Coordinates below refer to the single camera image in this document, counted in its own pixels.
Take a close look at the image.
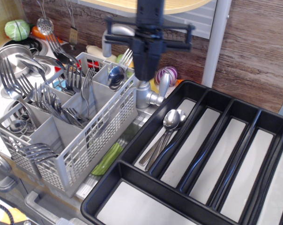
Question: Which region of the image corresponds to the steel pot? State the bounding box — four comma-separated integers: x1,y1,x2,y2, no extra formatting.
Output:
0,44,32,78

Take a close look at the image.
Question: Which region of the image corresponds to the yellow toy banana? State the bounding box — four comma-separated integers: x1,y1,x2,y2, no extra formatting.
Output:
149,79,159,94

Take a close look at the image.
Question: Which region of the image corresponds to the steel spoon in tray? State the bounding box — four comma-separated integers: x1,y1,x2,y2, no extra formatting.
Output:
139,109,180,166
145,109,186,172

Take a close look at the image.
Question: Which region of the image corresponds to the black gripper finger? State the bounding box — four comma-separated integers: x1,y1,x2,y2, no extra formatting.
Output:
132,44,149,81
146,45,165,81

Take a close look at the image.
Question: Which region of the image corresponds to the bundle of small forks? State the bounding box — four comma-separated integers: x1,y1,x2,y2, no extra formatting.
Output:
18,75,89,128

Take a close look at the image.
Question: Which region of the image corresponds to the hanging small spatula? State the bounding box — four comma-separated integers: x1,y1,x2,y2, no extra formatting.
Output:
66,0,78,47

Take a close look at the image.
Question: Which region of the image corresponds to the grey metal post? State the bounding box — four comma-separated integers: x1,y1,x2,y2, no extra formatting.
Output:
201,0,232,88

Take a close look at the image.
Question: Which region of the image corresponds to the white toy vegetable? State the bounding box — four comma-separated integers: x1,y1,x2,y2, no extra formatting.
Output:
86,45,117,62

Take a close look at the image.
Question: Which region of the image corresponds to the green toy vegetable in sink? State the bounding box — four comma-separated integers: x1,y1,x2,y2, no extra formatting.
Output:
91,143,123,176

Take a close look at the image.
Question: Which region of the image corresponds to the large steel spoon back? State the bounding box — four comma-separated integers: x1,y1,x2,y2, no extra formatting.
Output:
16,54,65,85

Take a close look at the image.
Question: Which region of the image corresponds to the steel forks front left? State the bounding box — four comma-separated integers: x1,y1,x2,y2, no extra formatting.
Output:
19,143,59,164

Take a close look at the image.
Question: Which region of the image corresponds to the grey plastic cutlery basket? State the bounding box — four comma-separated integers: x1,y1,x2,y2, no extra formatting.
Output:
0,52,138,197

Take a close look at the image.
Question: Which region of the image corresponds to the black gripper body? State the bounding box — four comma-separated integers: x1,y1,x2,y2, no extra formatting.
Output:
105,17,195,53

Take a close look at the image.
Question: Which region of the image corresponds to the purple toy onion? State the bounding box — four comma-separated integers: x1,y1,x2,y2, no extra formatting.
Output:
155,66,178,86

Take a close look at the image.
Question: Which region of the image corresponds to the large steel fork left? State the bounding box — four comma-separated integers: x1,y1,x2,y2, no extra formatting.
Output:
0,58,38,129

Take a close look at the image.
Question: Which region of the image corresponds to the tall steel fork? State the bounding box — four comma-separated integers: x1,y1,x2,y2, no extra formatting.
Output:
119,48,133,71

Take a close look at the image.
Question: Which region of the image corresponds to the green toy cabbage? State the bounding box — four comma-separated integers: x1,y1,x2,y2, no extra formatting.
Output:
4,19,30,41

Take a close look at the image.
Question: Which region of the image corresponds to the steel fork in middle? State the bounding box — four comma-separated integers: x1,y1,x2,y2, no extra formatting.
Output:
81,68,95,117

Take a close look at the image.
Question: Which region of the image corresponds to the small steel spoon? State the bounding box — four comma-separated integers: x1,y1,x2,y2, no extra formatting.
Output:
94,81,141,138

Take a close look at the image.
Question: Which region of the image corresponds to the silver sink faucet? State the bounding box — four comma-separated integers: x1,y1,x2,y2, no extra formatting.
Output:
102,24,170,108

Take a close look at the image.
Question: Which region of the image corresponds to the steel fork back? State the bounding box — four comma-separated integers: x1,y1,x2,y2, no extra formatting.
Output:
45,33,80,67

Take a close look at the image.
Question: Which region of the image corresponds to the black cutlery tray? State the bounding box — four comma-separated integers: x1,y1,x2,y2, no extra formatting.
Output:
81,81,283,225

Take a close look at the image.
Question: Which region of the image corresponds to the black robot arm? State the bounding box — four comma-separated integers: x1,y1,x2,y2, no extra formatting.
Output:
105,0,194,81

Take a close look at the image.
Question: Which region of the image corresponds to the hanging skimmer ladle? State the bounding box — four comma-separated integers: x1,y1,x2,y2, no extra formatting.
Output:
37,0,54,36

